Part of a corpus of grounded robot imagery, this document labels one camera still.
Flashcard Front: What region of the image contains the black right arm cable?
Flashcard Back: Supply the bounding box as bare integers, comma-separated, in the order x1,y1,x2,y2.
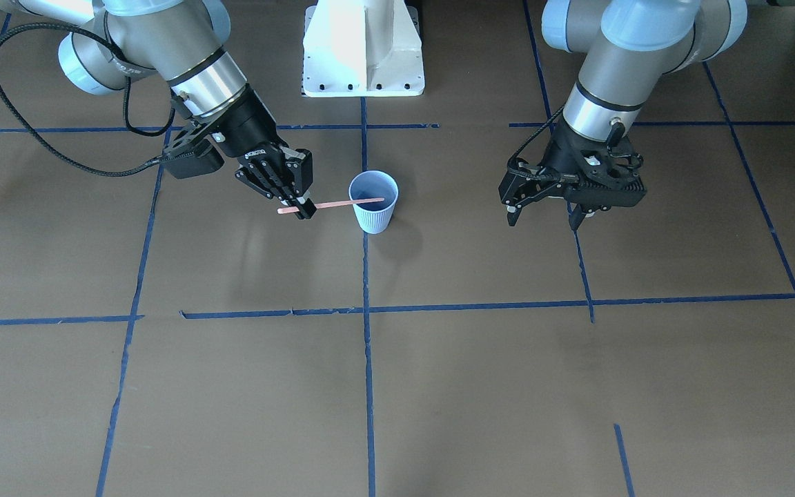
0,23,184,178

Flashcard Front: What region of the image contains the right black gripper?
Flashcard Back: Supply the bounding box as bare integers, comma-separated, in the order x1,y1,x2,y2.
190,84,317,220

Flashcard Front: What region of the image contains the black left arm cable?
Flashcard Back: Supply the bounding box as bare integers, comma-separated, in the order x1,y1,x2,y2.
507,104,567,180

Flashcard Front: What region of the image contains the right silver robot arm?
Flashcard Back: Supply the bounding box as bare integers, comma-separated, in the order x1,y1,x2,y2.
0,1,317,220

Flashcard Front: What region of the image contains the white pedestal column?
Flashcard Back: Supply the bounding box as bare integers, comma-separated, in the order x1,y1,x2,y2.
301,1,426,98

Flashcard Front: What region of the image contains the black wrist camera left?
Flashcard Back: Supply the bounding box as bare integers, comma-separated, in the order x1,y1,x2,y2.
565,150,647,210

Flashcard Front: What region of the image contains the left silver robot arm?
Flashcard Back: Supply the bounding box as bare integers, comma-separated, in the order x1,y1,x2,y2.
498,1,748,230

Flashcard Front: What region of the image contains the blue ribbed plastic cup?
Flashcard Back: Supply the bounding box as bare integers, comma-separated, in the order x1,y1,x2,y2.
348,170,400,235

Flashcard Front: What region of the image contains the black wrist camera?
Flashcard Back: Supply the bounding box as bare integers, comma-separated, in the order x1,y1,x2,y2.
161,124,224,179
565,150,647,210

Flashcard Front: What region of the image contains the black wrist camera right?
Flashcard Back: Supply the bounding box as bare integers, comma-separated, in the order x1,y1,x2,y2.
161,124,224,179

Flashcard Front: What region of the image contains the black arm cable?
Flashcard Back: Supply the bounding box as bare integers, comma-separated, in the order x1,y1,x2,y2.
0,23,184,178
507,104,567,180

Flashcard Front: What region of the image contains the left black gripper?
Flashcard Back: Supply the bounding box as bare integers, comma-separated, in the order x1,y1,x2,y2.
499,119,636,231

